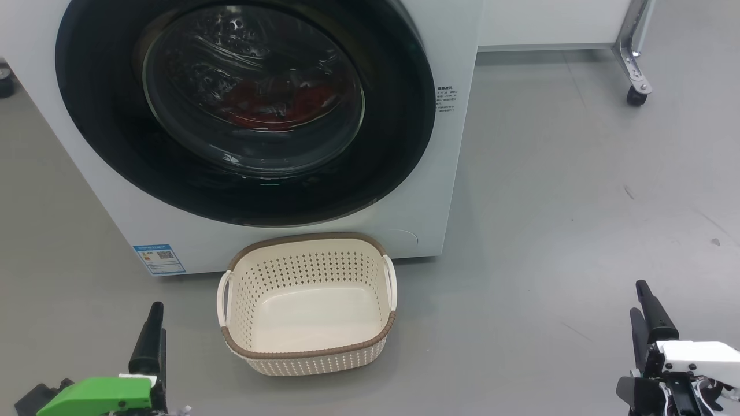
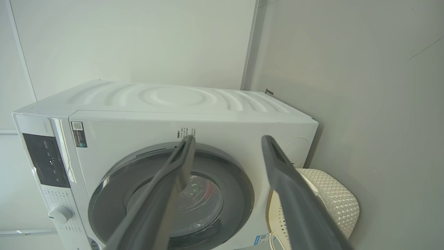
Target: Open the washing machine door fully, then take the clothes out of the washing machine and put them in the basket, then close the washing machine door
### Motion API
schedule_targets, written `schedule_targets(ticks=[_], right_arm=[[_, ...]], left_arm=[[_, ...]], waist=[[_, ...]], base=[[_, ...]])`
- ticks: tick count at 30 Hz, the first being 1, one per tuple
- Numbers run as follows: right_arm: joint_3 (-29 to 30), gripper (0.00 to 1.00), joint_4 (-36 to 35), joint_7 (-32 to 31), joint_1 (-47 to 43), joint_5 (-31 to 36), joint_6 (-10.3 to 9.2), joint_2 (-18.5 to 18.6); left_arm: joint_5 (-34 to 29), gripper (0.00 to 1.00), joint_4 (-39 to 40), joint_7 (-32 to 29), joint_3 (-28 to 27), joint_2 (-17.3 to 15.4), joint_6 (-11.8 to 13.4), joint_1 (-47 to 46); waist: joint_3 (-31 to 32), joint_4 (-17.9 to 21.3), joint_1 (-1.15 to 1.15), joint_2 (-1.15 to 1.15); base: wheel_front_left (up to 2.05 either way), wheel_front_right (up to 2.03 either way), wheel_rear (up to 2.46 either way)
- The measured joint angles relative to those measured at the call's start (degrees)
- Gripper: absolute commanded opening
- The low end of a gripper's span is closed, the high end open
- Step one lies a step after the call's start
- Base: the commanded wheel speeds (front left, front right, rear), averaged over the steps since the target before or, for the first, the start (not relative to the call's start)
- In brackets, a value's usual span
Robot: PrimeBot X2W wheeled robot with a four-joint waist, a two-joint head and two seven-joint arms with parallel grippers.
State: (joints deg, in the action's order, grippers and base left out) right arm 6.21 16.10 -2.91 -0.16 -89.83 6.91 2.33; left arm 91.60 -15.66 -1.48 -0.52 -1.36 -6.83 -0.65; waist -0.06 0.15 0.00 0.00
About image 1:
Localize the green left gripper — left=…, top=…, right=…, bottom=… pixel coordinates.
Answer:
left=36, top=302, right=168, bottom=416

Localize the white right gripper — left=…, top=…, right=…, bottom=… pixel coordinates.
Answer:
left=630, top=280, right=740, bottom=387

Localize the red white sports jersey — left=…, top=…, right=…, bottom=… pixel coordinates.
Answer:
left=217, top=75, right=339, bottom=131

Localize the cream perforated laundry basket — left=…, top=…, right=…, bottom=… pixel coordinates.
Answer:
left=217, top=232, right=398, bottom=377

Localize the white front-load washing machine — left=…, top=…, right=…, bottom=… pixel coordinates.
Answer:
left=0, top=0, right=483, bottom=277

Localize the blue energy label sticker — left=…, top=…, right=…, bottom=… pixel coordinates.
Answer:
left=133, top=244, right=187, bottom=277

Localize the small printed warning label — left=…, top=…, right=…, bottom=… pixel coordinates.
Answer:
left=435, top=84, right=457, bottom=116

